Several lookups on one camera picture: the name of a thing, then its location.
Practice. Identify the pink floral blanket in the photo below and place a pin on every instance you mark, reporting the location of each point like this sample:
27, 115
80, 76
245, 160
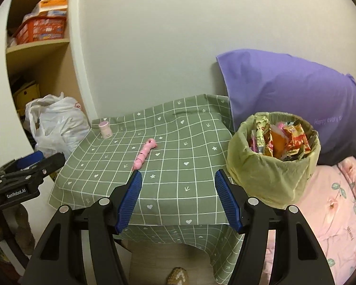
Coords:
329, 213

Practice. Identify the yellow cardboard box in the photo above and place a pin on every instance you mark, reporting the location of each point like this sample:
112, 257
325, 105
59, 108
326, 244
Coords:
26, 95

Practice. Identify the patterned slipper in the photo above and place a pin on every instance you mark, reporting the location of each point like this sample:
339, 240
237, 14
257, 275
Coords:
178, 276

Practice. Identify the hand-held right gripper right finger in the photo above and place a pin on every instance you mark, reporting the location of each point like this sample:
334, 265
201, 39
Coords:
228, 204

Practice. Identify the green checked tablecloth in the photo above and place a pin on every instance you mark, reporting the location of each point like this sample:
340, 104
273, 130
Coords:
172, 154

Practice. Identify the red snack packet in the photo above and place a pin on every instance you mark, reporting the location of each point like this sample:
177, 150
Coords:
299, 142

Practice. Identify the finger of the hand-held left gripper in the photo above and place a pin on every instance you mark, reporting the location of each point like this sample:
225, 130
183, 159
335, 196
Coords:
50, 163
29, 158

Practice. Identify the small pink bottle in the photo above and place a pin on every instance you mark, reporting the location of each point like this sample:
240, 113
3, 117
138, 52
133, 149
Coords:
106, 130

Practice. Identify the purple pillow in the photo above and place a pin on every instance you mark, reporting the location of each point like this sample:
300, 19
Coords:
284, 89

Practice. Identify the white plastic bag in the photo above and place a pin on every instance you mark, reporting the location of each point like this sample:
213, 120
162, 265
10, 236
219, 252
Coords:
59, 124

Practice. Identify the orange snack bag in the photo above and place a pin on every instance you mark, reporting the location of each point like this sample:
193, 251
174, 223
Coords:
277, 144

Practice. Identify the orange white tissue pack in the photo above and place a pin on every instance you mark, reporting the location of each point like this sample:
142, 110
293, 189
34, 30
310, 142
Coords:
52, 7

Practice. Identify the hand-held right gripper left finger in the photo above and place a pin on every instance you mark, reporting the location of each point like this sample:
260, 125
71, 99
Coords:
127, 204

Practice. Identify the wooden shelf unit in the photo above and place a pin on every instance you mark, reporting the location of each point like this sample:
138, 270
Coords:
47, 59

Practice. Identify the pink beaded toy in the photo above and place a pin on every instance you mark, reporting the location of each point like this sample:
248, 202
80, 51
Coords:
144, 153

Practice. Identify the yellow-lined trash bin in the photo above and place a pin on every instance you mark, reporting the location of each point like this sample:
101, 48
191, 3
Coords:
264, 175

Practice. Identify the orange plastic basket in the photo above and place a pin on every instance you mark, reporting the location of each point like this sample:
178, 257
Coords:
41, 29

